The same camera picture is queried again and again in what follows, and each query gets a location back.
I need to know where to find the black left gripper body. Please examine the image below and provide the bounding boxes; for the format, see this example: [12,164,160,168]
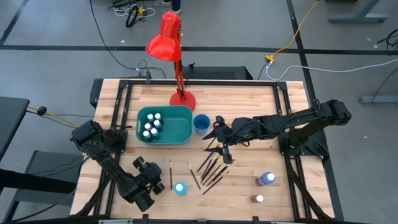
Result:
[133,156,166,196]

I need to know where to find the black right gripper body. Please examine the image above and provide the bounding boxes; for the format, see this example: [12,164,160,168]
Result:
[215,115,254,165]

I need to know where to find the blue plastic cup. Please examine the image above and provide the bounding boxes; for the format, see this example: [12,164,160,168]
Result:
[192,113,212,136]

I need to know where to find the large turquoise paint bottle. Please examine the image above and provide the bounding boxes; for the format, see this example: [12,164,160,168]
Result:
[173,181,188,196]

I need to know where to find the large violet-blue paint bottle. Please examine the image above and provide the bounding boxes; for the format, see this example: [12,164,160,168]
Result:
[254,171,276,187]

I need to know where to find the black paintbrush gold ferrule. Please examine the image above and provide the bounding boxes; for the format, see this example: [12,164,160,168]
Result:
[201,170,231,196]
[197,151,216,174]
[202,161,227,185]
[201,155,223,184]

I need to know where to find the teal plastic bin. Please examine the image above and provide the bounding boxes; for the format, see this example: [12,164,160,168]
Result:
[135,105,194,146]

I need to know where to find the black box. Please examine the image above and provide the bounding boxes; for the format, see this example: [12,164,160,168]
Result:
[181,65,254,81]

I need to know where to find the red desk lamp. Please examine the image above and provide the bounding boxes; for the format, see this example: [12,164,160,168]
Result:
[145,11,197,114]

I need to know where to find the grey platform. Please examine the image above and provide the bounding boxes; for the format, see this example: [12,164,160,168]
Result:
[2,150,85,223]

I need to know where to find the black bar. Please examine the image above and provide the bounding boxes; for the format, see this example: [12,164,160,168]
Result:
[0,169,78,194]

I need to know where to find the person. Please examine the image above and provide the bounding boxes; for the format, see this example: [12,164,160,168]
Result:
[153,0,182,14]

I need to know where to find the grey table foot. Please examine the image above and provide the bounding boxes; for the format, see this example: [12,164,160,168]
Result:
[358,95,398,105]

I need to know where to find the black desk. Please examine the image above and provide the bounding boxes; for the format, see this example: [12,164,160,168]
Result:
[0,96,30,161]

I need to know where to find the grey table leg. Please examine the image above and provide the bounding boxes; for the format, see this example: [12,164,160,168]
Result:
[328,0,389,24]

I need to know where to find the black cable bundle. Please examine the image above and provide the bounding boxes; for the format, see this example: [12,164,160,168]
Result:
[73,151,123,218]
[284,154,332,220]

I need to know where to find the white floor cable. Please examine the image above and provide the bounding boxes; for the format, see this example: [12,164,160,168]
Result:
[265,57,398,82]

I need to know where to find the yellow hanging cable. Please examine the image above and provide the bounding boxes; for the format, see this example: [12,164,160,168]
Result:
[264,0,321,62]
[27,105,78,127]

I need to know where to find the black floor cable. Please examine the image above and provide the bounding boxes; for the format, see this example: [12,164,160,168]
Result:
[89,0,167,79]

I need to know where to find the coiled cables pile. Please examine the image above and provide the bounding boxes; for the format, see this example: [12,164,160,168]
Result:
[107,0,156,29]

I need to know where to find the black cable tangle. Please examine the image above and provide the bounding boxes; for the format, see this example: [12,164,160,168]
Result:
[376,28,398,51]

